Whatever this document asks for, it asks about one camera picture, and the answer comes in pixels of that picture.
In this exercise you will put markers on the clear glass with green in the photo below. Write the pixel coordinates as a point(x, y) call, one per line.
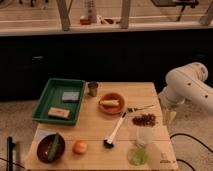
point(137, 155)

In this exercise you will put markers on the pile of brown nuts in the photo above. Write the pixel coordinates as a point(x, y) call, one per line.
point(147, 120)

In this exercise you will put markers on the small metal cup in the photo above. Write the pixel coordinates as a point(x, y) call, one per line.
point(93, 88)

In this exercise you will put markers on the green cucumber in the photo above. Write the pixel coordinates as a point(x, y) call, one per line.
point(53, 149)

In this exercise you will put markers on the tan wooden block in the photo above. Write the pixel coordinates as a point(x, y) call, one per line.
point(58, 112)

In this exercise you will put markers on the red object on shelf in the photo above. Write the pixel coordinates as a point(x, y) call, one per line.
point(84, 21)

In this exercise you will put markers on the grey-blue sponge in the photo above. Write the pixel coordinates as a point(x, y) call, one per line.
point(70, 96)

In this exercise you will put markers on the orange fruit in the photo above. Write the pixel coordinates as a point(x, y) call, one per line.
point(80, 147)

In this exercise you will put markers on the green plastic tray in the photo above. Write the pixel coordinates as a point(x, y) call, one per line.
point(52, 97)

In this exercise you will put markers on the dark brown bowl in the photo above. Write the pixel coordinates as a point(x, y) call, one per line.
point(45, 145)

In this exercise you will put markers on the orange plate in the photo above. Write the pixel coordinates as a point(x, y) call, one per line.
point(112, 110)

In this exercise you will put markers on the translucent yellow gripper body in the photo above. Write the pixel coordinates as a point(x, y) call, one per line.
point(168, 116)

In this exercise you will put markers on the white bottle on shelf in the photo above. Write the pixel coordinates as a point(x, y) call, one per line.
point(91, 10)

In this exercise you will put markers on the black stand left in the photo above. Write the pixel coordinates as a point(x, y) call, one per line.
point(10, 147)

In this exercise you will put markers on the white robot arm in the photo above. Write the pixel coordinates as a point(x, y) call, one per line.
point(185, 83)

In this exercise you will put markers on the white handled black brush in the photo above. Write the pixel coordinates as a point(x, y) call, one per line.
point(108, 142)

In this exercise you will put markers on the yellow banana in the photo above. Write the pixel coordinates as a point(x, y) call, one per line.
point(111, 103)

